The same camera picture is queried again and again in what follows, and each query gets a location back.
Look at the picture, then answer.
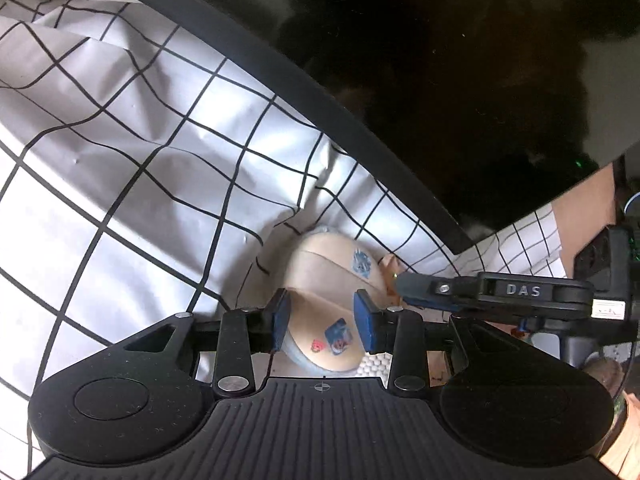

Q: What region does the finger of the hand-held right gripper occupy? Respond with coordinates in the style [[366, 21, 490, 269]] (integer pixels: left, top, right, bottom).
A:
[[395, 271, 483, 311]]

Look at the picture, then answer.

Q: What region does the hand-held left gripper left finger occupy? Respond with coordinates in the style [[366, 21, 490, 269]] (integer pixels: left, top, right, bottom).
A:
[[115, 287, 293, 398]]

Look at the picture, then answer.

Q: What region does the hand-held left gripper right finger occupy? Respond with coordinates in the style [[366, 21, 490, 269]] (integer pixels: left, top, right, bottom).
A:
[[352, 289, 531, 397]]

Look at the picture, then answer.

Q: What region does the cotton swab pack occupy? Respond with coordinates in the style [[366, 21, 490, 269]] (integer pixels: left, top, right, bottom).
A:
[[356, 352, 392, 377]]

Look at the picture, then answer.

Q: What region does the black white checked tablecloth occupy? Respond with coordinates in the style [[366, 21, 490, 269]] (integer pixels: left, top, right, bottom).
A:
[[0, 0, 571, 466]]

